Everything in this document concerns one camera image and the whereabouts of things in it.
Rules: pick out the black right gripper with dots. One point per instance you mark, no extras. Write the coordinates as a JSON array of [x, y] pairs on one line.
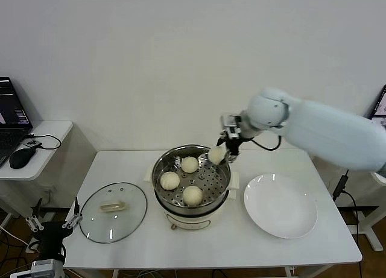
[[233, 133]]

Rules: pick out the stainless steel steamer basket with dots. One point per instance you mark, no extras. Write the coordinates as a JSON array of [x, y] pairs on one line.
[[214, 181]]

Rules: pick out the white round plate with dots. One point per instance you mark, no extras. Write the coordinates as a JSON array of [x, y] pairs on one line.
[[280, 205]]

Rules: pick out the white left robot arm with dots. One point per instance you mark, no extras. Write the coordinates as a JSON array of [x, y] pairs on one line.
[[45, 267]]

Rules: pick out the white side table with mouse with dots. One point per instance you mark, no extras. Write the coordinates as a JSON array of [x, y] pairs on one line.
[[51, 139]]

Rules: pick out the black laptop with pale screen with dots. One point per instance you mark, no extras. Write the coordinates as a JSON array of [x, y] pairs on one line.
[[380, 106]]

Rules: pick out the black computer mouse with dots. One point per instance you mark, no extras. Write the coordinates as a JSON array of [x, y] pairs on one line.
[[20, 159]]

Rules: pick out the white power strip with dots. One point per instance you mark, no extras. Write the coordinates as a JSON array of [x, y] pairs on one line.
[[31, 249]]

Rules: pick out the small black patterned hub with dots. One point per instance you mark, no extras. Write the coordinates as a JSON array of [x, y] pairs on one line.
[[33, 143]]

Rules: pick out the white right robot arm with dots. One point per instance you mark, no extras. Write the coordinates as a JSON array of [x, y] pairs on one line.
[[325, 130]]

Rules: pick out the black laptop with dark screen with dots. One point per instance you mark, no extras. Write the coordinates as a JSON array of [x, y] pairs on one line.
[[12, 109]]

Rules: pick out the white steamed baozi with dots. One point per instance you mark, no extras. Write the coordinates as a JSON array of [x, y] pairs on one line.
[[192, 196], [169, 181], [189, 165], [215, 155]]

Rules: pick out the cream electric cooking pot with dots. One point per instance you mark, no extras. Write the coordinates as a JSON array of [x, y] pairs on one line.
[[187, 223]]

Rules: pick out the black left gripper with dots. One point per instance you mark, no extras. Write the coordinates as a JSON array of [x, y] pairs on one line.
[[52, 238]]

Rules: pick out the white side table with label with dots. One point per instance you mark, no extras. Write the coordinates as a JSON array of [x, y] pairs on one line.
[[374, 238]]

